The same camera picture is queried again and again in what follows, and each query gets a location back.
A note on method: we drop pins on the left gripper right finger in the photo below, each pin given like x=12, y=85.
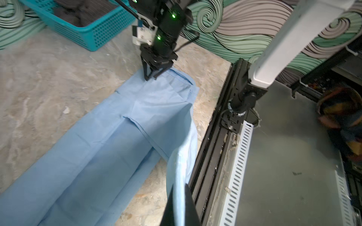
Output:
x=191, y=215

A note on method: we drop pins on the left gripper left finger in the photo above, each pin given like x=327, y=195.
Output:
x=168, y=216

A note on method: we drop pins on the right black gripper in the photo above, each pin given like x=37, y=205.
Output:
x=170, y=17

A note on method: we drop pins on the light blue long sleeve shirt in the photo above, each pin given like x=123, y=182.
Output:
x=92, y=173

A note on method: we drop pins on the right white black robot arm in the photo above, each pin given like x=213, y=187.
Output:
x=270, y=35

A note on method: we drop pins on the teal plastic basket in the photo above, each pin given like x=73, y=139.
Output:
x=91, y=37

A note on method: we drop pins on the dark grey shirt in basket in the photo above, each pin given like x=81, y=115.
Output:
x=82, y=13

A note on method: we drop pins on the colourful clutter beyond table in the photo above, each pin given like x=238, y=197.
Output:
x=340, y=111

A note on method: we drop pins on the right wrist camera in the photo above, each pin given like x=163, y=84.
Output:
x=143, y=35

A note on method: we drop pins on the black front mounting rail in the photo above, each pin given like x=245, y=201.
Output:
x=226, y=122

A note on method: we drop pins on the white slotted cable duct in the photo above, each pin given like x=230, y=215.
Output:
x=234, y=187

